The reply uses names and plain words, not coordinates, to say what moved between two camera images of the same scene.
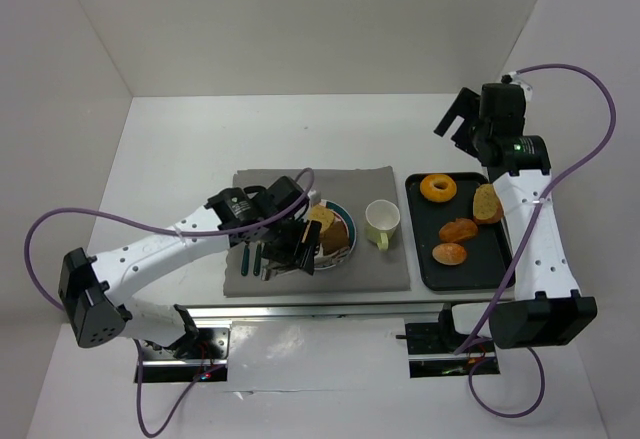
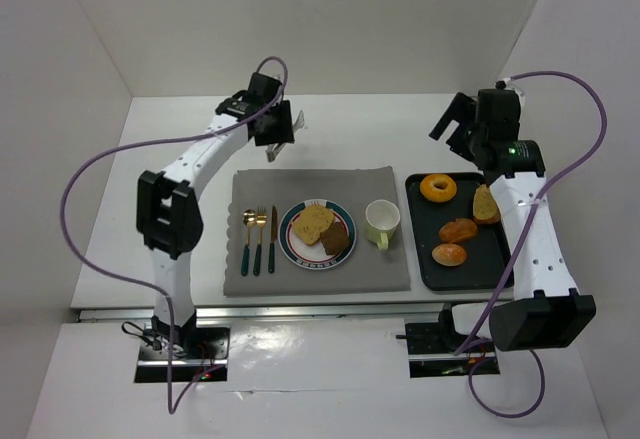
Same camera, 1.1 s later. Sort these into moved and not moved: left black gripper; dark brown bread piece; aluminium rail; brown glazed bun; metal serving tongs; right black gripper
Moved: left black gripper; metal serving tongs
Not moved: right black gripper; aluminium rail; dark brown bread piece; brown glazed bun
